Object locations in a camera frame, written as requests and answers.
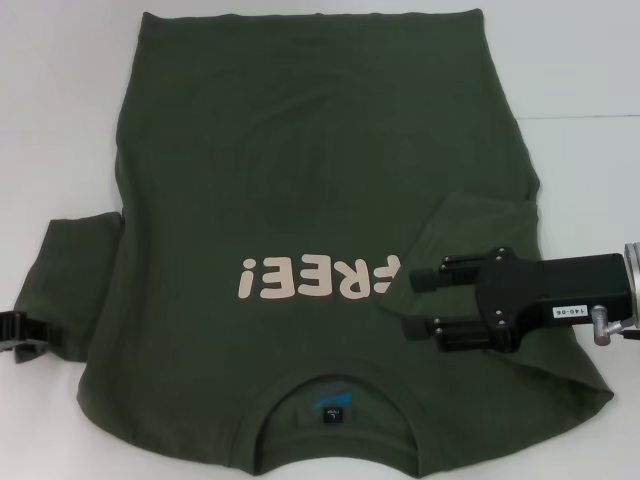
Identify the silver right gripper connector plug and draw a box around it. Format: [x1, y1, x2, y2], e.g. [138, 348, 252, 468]
[588, 303, 640, 350]

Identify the dark green FREE t-shirt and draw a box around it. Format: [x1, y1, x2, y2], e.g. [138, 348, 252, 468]
[12, 8, 616, 480]

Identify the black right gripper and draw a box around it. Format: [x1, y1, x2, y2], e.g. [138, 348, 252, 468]
[401, 245, 631, 355]

